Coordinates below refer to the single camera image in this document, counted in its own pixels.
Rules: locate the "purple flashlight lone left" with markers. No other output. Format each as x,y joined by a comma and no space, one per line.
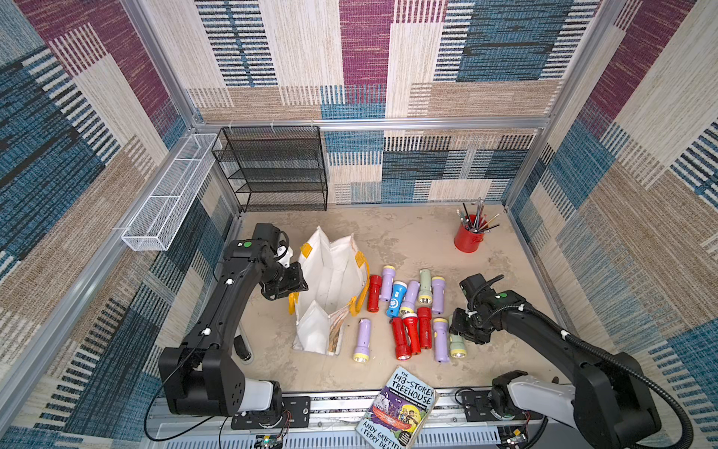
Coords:
361,353

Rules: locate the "red flashlight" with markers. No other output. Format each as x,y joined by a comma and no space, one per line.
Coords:
374,293
411,324
425,327
402,347

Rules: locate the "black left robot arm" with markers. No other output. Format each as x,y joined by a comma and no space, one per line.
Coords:
200,376

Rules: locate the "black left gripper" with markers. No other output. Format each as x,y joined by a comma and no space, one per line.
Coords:
296,284

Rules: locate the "purple flashlight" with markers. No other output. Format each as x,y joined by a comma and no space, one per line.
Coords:
440,327
387,282
438,284
408,304

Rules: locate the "blue flashlight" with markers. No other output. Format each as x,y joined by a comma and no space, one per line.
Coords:
399,291

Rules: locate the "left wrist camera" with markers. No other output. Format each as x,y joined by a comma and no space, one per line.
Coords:
284,255

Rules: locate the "black wire mesh shelf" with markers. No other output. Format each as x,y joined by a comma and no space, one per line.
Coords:
279,168

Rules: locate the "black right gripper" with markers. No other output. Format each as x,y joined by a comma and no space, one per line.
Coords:
465,325

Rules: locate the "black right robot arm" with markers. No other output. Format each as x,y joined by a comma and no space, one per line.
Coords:
613,402

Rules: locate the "white tote bag yellow handles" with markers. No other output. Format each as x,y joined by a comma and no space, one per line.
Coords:
337,275

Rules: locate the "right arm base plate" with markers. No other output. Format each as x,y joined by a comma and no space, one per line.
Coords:
477,407

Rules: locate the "green flashlight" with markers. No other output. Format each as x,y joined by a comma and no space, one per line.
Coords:
457,347
425,295

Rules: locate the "red pencil cup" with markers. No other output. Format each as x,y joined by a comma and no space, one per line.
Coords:
467,241

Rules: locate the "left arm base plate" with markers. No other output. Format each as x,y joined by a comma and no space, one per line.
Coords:
291,412

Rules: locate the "treehouse paperback book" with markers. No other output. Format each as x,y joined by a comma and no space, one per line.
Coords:
398,412

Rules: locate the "white wire mesh basket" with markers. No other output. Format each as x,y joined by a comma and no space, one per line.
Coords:
158,221

